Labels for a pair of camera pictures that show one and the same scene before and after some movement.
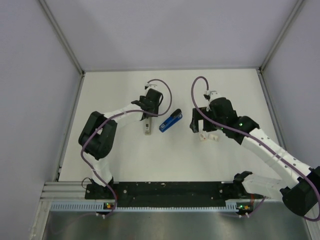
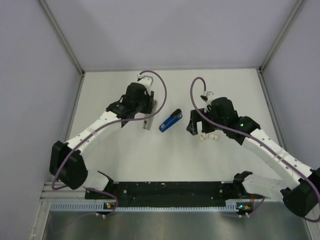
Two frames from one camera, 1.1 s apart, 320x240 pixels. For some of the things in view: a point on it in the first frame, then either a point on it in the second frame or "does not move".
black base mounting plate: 166,193 does not move
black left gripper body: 155,108 to 144,106
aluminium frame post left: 62,34 does not move
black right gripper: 194,124 does not move
